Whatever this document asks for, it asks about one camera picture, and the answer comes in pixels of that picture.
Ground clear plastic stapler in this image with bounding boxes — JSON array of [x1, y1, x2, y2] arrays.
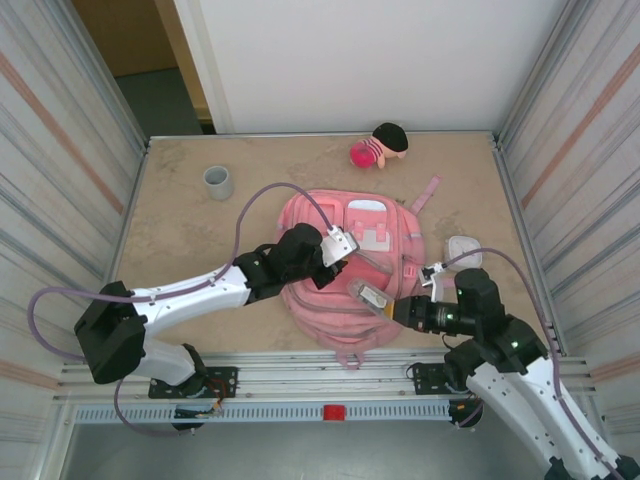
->
[[345, 279, 392, 319]]

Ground pink backpack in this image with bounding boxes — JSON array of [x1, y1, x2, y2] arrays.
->
[[273, 174, 445, 371]]

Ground white rounded plastic case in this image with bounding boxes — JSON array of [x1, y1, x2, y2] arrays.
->
[[443, 235, 485, 272]]

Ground grey cup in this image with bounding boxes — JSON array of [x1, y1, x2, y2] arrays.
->
[[202, 165, 235, 202]]

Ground plush doll with black hair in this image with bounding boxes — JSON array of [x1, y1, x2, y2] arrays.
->
[[348, 121, 410, 172]]

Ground brown wooden door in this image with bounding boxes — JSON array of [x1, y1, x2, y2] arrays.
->
[[71, 0, 214, 124]]

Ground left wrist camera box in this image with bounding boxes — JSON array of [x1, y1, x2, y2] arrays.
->
[[319, 225, 361, 269]]

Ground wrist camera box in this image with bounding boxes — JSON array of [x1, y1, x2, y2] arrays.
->
[[418, 259, 452, 302], [319, 225, 361, 269]]

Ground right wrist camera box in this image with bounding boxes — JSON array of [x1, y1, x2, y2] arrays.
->
[[418, 259, 452, 302]]

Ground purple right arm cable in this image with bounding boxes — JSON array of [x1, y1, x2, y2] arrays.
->
[[439, 248, 621, 480]]

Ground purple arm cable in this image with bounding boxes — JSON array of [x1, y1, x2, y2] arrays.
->
[[28, 182, 335, 440], [439, 248, 621, 480]]

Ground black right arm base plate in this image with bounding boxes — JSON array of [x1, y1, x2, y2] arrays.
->
[[410, 360, 503, 396]]

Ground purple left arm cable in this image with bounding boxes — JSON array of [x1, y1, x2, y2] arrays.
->
[[28, 182, 335, 440]]

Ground aluminium mounting rail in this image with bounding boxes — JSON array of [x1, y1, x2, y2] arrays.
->
[[52, 349, 599, 404]]

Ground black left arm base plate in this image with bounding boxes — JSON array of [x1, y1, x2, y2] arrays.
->
[[148, 366, 239, 400]]

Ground slotted grey cable duct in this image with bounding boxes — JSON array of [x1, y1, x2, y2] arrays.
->
[[72, 402, 454, 425]]

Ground aluminium frame post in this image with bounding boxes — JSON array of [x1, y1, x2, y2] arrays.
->
[[492, 0, 586, 151], [55, 0, 152, 154]]

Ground white door frame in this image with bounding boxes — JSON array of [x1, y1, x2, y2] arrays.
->
[[172, 0, 235, 135]]

